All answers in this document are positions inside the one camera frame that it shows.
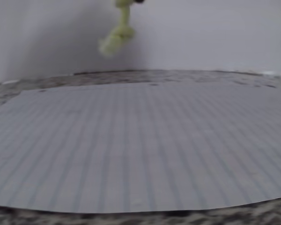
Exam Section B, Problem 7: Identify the yellow knotted string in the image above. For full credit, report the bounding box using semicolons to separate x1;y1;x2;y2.
97;0;136;58

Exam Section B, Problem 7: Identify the lined white paper sheet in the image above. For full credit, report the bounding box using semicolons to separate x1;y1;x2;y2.
0;82;281;214

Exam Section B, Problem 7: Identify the white board panel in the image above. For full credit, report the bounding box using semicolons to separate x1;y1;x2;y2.
0;0;281;86

